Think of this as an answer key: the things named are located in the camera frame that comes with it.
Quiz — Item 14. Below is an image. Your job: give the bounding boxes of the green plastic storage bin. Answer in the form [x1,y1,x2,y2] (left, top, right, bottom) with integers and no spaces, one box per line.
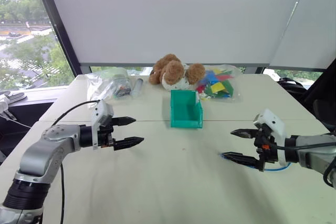
[169,89,204,129]

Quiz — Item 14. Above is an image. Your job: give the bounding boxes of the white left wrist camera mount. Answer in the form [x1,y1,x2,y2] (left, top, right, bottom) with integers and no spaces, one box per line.
[91,100,114,151]

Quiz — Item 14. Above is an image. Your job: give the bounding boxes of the clear bag of small parts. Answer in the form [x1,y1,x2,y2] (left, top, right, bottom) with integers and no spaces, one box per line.
[86,67,132,102]

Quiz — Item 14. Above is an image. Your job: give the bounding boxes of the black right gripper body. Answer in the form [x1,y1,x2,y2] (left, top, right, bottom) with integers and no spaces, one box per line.
[253,125,279,172]

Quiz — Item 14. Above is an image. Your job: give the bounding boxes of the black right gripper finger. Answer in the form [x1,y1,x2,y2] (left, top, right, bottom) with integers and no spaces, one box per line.
[221,152,263,169]
[230,128,259,140]

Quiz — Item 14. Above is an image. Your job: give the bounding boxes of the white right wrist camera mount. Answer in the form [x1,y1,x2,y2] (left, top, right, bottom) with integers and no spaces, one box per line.
[253,108,287,167]

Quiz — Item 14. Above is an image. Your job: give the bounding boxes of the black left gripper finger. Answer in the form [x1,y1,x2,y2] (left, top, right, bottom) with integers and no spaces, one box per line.
[114,136,145,152]
[113,115,137,127]

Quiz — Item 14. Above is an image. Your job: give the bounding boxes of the white objects on sill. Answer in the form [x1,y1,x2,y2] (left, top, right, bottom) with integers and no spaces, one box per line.
[0,90,27,120]

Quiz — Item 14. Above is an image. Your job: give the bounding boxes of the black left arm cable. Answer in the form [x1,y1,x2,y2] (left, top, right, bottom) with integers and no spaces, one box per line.
[51,99,103,224]

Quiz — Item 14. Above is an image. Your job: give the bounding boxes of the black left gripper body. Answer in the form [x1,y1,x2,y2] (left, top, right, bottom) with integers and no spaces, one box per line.
[97,117,118,152]

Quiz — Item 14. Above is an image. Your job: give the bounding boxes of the narrow white roller blind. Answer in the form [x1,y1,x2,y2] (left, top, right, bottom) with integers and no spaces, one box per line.
[268,0,336,73]

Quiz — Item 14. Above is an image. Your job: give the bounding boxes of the grey translucent tube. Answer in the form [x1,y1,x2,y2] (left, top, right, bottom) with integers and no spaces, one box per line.
[131,78,144,98]

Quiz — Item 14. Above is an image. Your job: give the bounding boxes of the brown plush dog toy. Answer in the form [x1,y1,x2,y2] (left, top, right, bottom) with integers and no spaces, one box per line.
[149,54,206,92]

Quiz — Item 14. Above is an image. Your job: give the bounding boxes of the black office chair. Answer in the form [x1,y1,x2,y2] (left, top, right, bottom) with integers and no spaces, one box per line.
[301,58,336,133]

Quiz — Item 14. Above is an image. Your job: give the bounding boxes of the bag of colourful plastic pieces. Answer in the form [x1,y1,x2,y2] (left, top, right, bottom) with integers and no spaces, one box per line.
[188,63,244,103]

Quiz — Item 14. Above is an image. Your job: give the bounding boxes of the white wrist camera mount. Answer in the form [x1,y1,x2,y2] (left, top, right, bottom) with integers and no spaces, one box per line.
[253,108,287,167]
[91,100,114,151]

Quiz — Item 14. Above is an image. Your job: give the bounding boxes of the large white roller blind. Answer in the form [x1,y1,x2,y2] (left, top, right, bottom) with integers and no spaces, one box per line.
[43,0,311,68]

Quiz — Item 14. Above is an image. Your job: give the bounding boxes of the blind bead chain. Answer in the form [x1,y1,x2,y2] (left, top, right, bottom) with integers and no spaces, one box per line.
[281,0,304,39]

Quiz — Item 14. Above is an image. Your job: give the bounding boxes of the black window frame post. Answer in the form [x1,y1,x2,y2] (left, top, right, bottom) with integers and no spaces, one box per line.
[30,0,82,78]

